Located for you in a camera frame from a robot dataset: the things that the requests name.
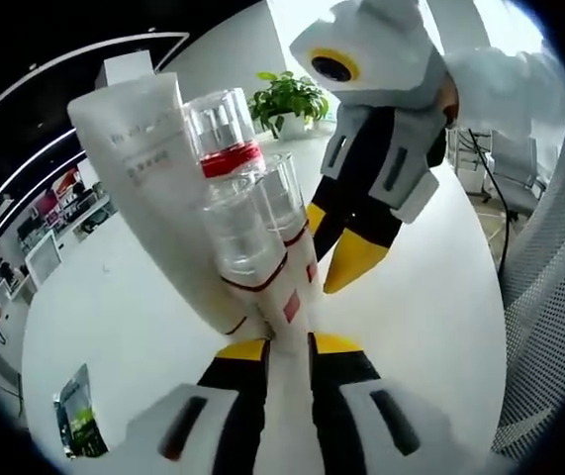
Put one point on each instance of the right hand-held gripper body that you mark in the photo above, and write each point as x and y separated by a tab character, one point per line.
386	44

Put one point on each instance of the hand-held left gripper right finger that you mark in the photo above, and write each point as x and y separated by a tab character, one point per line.
341	410

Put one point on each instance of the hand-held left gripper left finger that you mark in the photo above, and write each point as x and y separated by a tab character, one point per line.
232	410

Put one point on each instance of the white red-label skincare bottle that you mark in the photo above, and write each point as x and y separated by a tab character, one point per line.
287	386
282	198

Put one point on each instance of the white red-collar skincare bottle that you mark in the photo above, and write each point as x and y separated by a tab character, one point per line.
227	158

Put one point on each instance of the silver green skincare sachet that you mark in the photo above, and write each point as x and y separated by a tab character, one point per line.
81	420

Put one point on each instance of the white skincare tube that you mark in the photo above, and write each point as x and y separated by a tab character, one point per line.
133	163

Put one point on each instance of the person's right hand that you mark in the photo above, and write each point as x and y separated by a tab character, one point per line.
449	101

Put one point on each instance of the potted green plant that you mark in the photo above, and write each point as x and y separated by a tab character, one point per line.
287	99

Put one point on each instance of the grey mesh office chair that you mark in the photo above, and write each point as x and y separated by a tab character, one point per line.
544	297

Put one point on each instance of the white mesh chair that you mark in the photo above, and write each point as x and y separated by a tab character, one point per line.
42	257

